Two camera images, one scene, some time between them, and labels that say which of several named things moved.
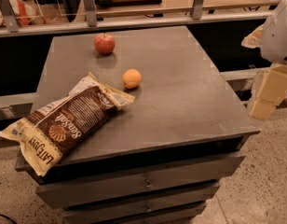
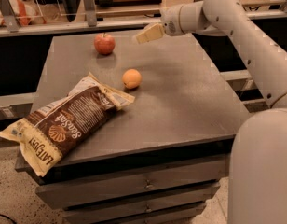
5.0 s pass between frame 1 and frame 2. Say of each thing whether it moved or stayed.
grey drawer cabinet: stayed
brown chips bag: stayed
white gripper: moved
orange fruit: stayed
